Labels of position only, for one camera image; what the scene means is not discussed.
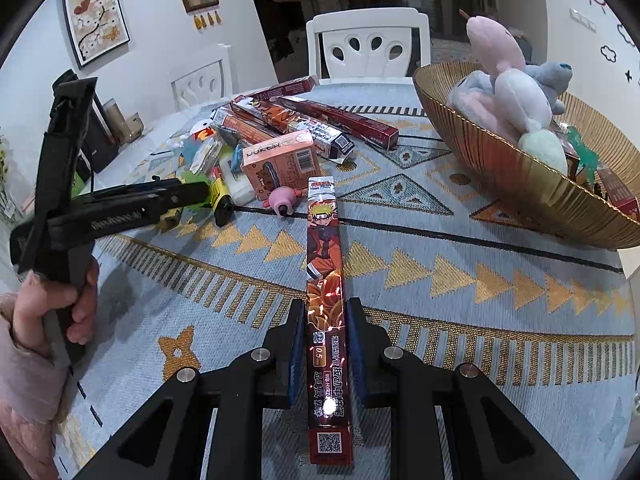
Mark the orange long box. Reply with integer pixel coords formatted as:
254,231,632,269
210,106,276,148

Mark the orange pink small carton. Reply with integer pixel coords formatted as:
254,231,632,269
242,130,320,200

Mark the long naruto pen box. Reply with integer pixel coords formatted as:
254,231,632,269
305,177,352,466

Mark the butterfly wall painting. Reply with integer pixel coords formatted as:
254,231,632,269
63,0,130,68

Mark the white plush ball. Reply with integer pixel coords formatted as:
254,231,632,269
494,68,552,133

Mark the dark red long box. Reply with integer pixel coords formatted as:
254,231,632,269
269,96,399,151

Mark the yellow black marker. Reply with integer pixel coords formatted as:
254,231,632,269
209,165,234,228

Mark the patterned blue table mat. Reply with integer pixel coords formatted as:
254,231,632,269
53,84,636,479

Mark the pale green plush ball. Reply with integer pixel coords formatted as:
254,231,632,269
518,129,568,176

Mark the far dark red box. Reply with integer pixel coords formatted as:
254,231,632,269
247,76,318,101

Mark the naruto white blue long box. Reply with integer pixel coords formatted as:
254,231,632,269
231,96,355,165

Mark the green star toy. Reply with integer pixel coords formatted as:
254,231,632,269
566,126,599,188

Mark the red white mascot toy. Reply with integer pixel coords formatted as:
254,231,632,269
186,120,218,148

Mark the black thermos flask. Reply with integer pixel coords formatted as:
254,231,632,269
37,70,118,193

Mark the pink flamingo toy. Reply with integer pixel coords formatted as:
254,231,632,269
262,186,307,217

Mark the red short box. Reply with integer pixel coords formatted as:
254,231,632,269
597,164,639,221

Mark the blue grey plush toy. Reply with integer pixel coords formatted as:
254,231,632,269
447,62,573,144

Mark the white dining chair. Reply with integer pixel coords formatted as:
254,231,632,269
306,6,431,84

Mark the pink plush toy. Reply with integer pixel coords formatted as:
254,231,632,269
466,16,525,79

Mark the amber ribbed glass bowl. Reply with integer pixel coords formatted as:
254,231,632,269
413,63,639,249

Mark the left hand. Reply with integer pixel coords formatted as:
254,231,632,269
12,257,100,358

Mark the glass cup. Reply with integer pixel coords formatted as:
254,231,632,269
103,99,144,144

